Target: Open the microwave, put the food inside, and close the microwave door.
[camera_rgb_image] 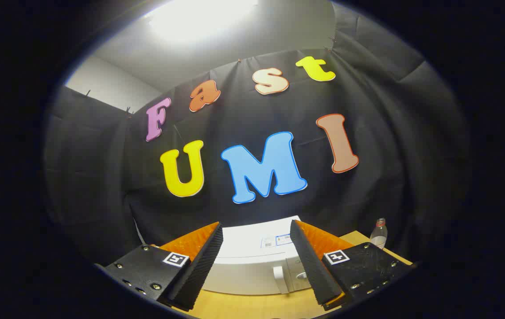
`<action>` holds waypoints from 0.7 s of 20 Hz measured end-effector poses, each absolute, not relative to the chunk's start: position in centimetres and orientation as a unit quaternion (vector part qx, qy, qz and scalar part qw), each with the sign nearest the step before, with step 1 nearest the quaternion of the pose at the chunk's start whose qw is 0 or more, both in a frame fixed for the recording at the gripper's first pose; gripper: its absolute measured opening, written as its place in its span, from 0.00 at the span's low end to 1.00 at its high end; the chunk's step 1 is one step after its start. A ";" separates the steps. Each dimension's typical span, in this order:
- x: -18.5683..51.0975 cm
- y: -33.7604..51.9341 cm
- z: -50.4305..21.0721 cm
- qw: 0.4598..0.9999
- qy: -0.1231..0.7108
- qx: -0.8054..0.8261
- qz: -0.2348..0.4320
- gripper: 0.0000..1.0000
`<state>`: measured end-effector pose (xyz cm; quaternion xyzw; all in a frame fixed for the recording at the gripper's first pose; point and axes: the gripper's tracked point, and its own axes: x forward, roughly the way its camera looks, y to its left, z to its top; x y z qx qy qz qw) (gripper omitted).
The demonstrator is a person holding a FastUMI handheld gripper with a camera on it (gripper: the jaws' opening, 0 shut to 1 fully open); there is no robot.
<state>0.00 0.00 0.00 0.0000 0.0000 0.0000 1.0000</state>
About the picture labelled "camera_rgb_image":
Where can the white microwave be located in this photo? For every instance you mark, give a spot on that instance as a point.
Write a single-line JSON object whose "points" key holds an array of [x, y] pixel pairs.
{"points": [[252, 248]]}

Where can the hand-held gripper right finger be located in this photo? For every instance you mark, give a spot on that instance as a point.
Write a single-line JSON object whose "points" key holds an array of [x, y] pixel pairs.
{"points": [[312, 266]]}

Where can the clear plastic water bottle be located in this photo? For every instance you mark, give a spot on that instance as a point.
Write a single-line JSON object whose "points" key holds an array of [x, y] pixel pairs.
{"points": [[378, 235]]}

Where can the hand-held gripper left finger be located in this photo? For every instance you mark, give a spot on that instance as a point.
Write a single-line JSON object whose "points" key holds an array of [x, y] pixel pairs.
{"points": [[203, 266]]}

